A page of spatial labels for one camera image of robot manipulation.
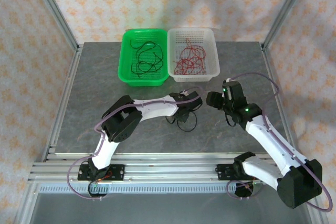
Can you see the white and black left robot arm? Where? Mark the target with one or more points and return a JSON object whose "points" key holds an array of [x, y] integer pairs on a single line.
{"points": [[157, 107]]}

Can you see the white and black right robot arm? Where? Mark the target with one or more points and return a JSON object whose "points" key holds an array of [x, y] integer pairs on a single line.
{"points": [[273, 142]]}

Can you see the white plastic basket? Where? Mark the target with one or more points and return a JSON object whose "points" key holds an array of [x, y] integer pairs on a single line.
{"points": [[213, 51]]}

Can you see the green plastic basket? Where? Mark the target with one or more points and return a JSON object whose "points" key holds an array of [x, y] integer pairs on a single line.
{"points": [[126, 58]]}

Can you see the aluminium side rail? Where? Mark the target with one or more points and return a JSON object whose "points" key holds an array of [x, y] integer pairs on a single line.
{"points": [[274, 87], [68, 87]]}

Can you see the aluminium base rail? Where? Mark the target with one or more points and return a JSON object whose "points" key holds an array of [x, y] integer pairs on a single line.
{"points": [[170, 169]]}

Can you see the aluminium frame post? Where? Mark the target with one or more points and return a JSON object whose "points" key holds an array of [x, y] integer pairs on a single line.
{"points": [[55, 9], [286, 6]]}

